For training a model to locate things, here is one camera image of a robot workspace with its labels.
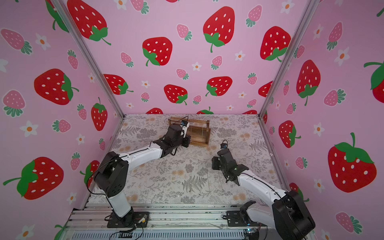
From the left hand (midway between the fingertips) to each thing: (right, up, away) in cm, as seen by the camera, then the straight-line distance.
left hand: (191, 135), depth 91 cm
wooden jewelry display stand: (+5, +3, +21) cm, 22 cm away
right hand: (+18, -14, -3) cm, 23 cm away
